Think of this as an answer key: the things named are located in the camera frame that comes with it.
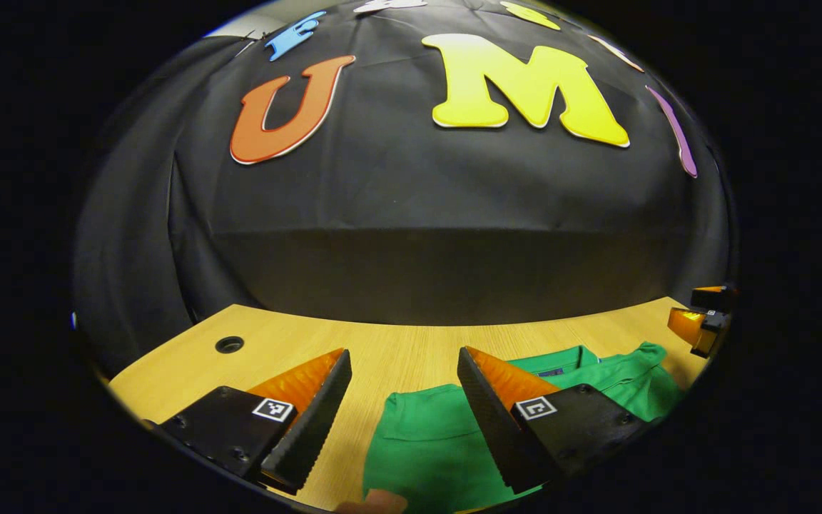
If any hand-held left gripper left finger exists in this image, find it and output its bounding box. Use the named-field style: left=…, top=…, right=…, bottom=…
left=160, top=347, right=354, bottom=493

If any green T-shirt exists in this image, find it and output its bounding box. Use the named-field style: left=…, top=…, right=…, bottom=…
left=361, top=341, right=686, bottom=514

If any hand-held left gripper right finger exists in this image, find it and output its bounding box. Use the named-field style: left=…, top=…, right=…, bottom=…
left=456, top=346, right=649, bottom=495

